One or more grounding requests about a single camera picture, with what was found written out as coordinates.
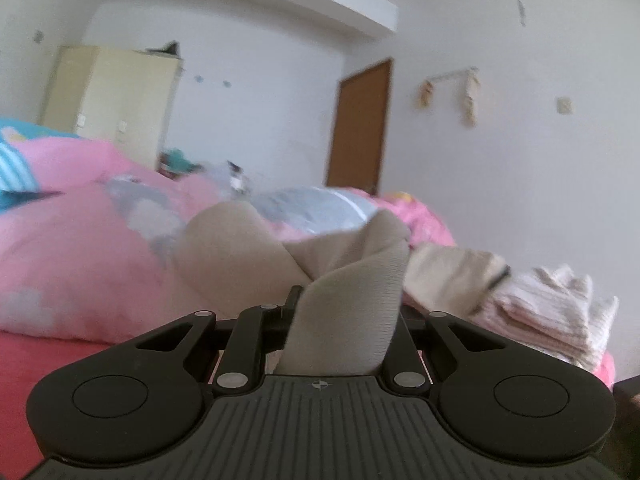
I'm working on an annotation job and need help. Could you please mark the beige zip jacket black stripes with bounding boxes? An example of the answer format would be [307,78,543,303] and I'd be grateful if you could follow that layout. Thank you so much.
[175,202,412,376]

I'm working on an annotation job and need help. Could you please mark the pink printed bed blanket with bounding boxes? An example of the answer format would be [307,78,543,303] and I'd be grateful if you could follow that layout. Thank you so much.
[0,330,617,468]

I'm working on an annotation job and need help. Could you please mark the small teal object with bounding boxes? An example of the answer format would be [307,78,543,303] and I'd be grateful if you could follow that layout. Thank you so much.
[161,148,198,176]

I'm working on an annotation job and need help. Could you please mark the folded checked garment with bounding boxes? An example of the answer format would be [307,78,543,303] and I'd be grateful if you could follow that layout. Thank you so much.
[475,264,621,372]

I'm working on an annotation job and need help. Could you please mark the pink grey blue floral quilt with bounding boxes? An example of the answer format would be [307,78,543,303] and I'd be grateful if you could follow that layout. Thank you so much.
[0,117,457,346]

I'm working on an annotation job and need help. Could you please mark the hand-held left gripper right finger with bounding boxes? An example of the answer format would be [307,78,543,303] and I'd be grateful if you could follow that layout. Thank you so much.
[377,309,507,395]

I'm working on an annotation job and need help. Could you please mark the wall coat hook rack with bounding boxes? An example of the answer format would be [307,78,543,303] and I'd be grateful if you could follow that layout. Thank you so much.
[417,66,482,128]

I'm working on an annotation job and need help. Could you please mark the cream wardrobe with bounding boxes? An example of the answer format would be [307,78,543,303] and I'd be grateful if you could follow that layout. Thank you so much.
[40,44,185,171]

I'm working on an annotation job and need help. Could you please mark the dark brown object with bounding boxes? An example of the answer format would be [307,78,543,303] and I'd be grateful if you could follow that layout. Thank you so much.
[611,380,640,471]

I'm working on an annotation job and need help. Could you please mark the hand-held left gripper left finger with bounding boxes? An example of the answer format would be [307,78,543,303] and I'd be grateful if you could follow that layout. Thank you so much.
[134,285,303,395]

